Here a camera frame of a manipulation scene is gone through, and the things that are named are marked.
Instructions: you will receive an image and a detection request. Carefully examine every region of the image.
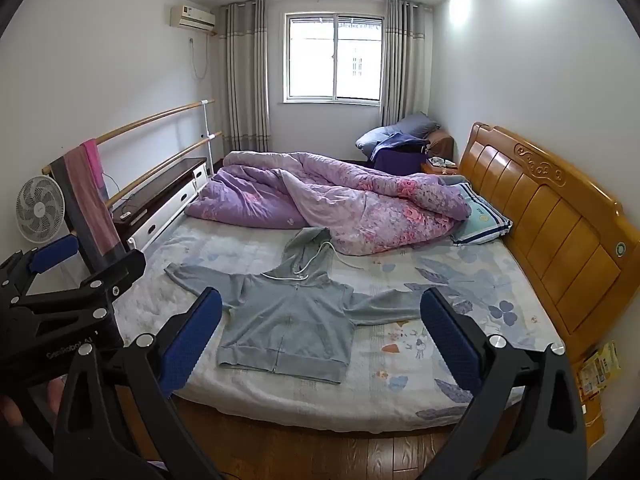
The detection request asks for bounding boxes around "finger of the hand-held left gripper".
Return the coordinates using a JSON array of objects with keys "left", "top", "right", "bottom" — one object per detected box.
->
[
  {"left": 10, "top": 248, "right": 147, "bottom": 342},
  {"left": 0, "top": 234, "right": 81, "bottom": 307}
]

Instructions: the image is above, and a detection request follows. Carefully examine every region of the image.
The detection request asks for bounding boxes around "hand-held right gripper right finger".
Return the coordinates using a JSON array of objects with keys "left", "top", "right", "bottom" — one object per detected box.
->
[{"left": 419, "top": 287, "right": 588, "bottom": 480}]

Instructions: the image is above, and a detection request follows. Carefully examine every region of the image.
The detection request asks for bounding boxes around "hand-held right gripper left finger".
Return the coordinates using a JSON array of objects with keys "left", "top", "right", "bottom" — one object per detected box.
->
[{"left": 52, "top": 287, "right": 223, "bottom": 480}]

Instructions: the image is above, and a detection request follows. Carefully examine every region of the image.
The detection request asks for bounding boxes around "grey hoodie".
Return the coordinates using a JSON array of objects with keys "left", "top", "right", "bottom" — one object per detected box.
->
[{"left": 164, "top": 226, "right": 436, "bottom": 385}]

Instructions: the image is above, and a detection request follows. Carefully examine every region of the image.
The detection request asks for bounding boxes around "person's left hand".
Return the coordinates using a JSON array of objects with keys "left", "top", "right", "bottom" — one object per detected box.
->
[{"left": 0, "top": 379, "right": 65, "bottom": 428}]

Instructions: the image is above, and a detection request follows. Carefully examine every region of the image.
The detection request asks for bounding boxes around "white electric fan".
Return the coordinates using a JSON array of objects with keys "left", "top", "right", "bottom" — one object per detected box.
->
[{"left": 15, "top": 175, "right": 66, "bottom": 246}]

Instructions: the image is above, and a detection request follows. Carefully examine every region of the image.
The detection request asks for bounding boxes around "pale floral bedsheet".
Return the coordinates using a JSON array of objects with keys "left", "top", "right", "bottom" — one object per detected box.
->
[{"left": 112, "top": 212, "right": 561, "bottom": 435}]

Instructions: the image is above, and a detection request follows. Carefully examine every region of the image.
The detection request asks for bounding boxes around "grey and mauve striped cloth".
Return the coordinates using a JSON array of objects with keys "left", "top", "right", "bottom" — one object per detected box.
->
[{"left": 49, "top": 147, "right": 126, "bottom": 273}]

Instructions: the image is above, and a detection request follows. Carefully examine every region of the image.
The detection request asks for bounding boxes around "pink towel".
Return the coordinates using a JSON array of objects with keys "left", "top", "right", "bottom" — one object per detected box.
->
[{"left": 81, "top": 139, "right": 108, "bottom": 201}]

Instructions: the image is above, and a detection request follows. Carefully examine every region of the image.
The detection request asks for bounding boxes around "green and blue striped pillow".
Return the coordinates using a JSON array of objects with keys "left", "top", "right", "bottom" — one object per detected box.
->
[{"left": 452, "top": 180, "right": 513, "bottom": 247}]

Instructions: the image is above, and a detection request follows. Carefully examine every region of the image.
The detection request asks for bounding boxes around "dark topped white cabinet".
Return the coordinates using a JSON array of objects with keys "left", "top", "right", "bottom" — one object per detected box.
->
[{"left": 111, "top": 157, "right": 210, "bottom": 253}]

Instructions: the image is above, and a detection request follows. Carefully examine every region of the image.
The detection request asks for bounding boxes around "yellow packet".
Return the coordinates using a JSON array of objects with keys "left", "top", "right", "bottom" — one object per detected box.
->
[{"left": 577, "top": 341, "right": 621, "bottom": 401}]

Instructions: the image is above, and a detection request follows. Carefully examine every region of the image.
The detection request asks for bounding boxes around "wooden bed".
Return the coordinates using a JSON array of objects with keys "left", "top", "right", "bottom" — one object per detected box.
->
[{"left": 107, "top": 121, "right": 627, "bottom": 436}]

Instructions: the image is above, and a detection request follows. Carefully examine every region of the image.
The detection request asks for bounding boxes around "purple floral quilt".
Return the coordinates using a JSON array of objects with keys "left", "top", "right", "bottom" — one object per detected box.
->
[{"left": 186, "top": 150, "right": 473, "bottom": 257}]

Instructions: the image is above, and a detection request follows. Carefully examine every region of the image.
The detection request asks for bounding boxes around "cardboard box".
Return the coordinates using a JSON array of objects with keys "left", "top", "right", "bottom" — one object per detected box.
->
[{"left": 580, "top": 395, "right": 606, "bottom": 448}]

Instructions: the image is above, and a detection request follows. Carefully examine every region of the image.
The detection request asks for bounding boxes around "wooden nightstand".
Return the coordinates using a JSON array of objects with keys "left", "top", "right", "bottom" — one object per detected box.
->
[{"left": 421, "top": 159, "right": 461, "bottom": 176}]

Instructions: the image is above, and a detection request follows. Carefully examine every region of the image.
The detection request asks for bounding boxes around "dark purple cloth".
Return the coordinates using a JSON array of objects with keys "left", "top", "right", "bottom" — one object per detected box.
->
[{"left": 372, "top": 132, "right": 431, "bottom": 173}]

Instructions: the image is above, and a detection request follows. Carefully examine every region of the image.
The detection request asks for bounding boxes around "brown chair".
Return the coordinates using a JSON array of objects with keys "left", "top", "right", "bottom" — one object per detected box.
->
[{"left": 427, "top": 129, "right": 456, "bottom": 163}]

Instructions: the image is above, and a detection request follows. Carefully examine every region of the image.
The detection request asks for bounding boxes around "blue grey pillow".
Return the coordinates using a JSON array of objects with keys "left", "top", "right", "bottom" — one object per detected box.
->
[{"left": 355, "top": 114, "right": 441, "bottom": 151}]

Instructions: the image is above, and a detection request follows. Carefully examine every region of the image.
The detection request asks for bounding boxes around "grey striped curtain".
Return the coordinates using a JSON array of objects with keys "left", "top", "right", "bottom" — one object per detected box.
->
[
  {"left": 220, "top": 0, "right": 273, "bottom": 153},
  {"left": 380, "top": 0, "right": 432, "bottom": 128}
]

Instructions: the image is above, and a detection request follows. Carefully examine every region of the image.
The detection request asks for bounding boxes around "white air conditioner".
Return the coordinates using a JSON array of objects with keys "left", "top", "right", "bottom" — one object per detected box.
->
[{"left": 170, "top": 5, "right": 217, "bottom": 31}]

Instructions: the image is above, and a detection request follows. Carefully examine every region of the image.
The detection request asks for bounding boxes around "white framed window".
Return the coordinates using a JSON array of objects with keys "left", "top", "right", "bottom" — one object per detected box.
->
[{"left": 283, "top": 11, "right": 385, "bottom": 106}]

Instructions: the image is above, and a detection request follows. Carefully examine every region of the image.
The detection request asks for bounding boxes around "wooden wall rail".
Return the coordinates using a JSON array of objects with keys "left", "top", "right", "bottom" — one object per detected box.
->
[
  {"left": 42, "top": 101, "right": 216, "bottom": 176},
  {"left": 107, "top": 132, "right": 222, "bottom": 207}
]

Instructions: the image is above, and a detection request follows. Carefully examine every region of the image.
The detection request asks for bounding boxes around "white rail post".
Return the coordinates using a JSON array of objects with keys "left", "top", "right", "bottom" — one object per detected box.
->
[{"left": 201, "top": 101, "right": 216, "bottom": 173}]

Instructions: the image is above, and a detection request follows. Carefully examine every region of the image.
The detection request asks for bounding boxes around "air conditioner power cord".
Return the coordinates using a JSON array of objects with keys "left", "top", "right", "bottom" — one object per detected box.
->
[{"left": 188, "top": 36, "right": 209, "bottom": 81}]

